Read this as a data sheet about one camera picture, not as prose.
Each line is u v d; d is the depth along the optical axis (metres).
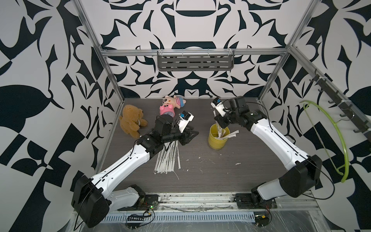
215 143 0.88
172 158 0.89
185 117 0.61
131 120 0.87
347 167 0.57
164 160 0.87
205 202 0.75
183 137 0.63
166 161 0.87
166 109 1.02
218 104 0.69
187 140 0.65
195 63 0.93
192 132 0.71
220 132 0.73
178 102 1.09
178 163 0.87
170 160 0.88
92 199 0.38
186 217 0.78
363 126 0.50
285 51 0.92
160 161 0.87
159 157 0.89
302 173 0.41
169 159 0.89
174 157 0.89
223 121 0.70
